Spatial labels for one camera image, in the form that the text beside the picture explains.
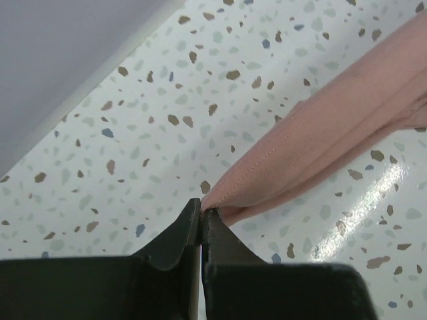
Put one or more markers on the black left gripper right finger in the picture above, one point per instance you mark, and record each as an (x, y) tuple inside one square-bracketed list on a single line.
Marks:
[(238, 284)]

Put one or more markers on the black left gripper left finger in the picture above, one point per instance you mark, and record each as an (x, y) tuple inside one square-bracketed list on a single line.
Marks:
[(159, 281)]

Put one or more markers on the salmon pink t shirt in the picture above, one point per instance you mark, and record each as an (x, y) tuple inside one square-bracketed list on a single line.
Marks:
[(382, 92)]

